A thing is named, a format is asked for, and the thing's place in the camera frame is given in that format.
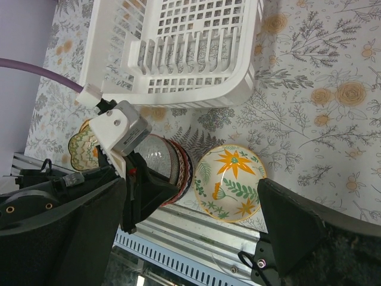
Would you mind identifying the floral table mat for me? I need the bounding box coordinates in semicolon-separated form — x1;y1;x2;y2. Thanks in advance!
25;0;381;233

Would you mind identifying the tan patterned ceramic bowl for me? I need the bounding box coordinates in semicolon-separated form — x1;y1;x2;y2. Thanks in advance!
164;139;185;189

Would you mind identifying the yellow flower ceramic bowl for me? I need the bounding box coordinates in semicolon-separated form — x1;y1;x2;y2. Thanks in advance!
193;144;267;223

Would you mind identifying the scalloped green orange bowl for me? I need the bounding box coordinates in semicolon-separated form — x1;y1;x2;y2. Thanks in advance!
68;125;99;171

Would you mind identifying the red patterned ceramic bowl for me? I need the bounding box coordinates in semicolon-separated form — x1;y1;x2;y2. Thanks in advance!
162;139;193;206

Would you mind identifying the white plastic dish rack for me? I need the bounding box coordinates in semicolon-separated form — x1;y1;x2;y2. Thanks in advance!
79;0;264;108

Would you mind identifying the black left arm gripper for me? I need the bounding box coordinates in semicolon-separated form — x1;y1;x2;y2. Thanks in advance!
1;145;179;285

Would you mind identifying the aluminium rail frame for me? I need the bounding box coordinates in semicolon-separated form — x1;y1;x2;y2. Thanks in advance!
1;160;260;285

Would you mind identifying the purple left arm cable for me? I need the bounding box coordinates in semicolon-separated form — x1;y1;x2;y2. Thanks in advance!
0;58;83;94

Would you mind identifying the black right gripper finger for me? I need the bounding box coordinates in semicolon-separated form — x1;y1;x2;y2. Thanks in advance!
257;178;380;285

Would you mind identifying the dark blue rimmed bowl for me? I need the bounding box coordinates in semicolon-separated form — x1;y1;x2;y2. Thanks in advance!
165;150;193;205

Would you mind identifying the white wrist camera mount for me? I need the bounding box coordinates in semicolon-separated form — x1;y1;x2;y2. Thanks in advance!
76;84;152;178

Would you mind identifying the tan bowl under scalloped bowl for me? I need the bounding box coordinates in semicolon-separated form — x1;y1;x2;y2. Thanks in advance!
79;119;90;133

